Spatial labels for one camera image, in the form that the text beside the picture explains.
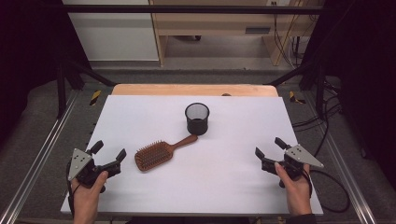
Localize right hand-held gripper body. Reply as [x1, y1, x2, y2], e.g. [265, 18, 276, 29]
[275, 144, 325, 189]

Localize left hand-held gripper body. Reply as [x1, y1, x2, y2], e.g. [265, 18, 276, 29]
[67, 147, 109, 189]

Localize brown wooden hairbrush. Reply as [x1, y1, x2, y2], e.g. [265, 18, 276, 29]
[134, 133, 199, 173]

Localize black mesh cup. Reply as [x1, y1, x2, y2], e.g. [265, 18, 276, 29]
[184, 102, 210, 136]

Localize person's left hand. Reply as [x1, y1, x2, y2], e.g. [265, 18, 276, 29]
[70, 170, 109, 210]

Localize person's right hand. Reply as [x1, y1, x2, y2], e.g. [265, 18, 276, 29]
[274, 161, 313, 216]

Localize yellow black hazard tape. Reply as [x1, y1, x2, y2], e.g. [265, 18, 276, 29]
[289, 91, 306, 105]
[89, 90, 103, 106]

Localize white cabinet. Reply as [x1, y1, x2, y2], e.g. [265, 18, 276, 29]
[62, 0, 160, 62]

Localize light wooden desk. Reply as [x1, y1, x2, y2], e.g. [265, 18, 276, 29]
[148, 0, 325, 67]

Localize aluminium floor rail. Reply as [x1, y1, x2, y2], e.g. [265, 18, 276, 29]
[0, 89, 79, 224]
[302, 92, 378, 224]

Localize black floor cables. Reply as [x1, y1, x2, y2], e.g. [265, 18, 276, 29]
[291, 78, 344, 158]

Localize right hand-held gripper cable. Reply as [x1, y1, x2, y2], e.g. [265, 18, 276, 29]
[307, 168, 351, 215]

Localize black frame post with brace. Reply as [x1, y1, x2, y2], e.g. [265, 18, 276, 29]
[263, 60, 327, 119]
[56, 57, 117, 119]

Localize hanging desk cables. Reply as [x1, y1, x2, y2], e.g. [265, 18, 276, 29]
[272, 0, 312, 69]

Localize black horizontal frame bar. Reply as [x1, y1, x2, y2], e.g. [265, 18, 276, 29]
[61, 4, 326, 15]

